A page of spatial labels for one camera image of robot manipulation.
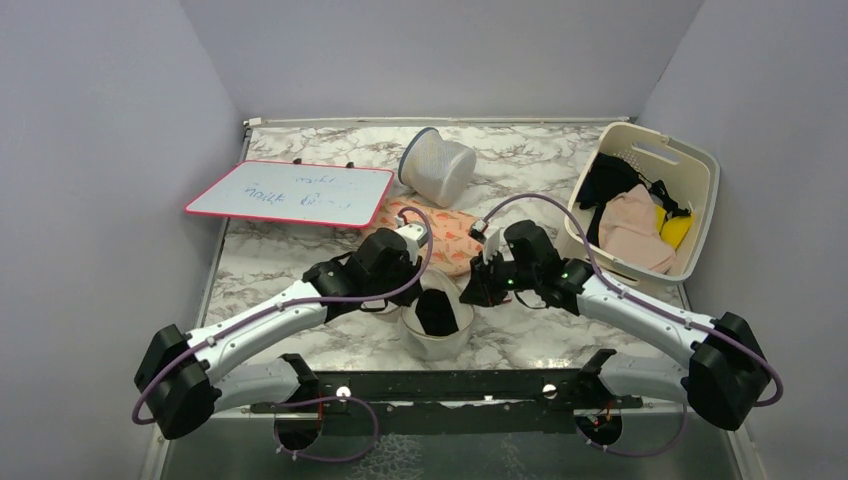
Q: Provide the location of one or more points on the pink garment in basket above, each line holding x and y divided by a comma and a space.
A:
628, 232

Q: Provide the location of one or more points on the yellow garment in basket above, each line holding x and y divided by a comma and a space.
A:
672, 229

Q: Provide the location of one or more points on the black mounting rail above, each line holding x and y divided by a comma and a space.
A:
447, 402

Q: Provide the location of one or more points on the cream plastic laundry basket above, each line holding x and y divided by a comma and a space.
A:
692, 178

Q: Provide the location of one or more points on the white cylindrical mesh laundry bag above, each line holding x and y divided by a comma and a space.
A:
437, 169

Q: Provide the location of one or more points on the black bra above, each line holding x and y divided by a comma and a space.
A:
435, 314

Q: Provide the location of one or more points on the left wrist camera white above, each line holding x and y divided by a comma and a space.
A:
416, 236

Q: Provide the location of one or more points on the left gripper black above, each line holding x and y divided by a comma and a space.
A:
409, 266

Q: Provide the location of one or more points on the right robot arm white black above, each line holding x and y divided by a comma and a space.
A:
715, 366

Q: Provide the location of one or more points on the pink framed whiteboard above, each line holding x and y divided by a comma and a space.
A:
300, 193

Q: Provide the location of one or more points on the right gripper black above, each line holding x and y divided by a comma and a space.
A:
481, 289

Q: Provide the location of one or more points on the black garment in basket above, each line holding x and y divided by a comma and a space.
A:
610, 176

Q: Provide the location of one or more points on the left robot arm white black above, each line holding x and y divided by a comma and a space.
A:
184, 378

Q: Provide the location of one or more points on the orange tulip print laundry bag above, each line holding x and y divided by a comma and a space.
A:
454, 248

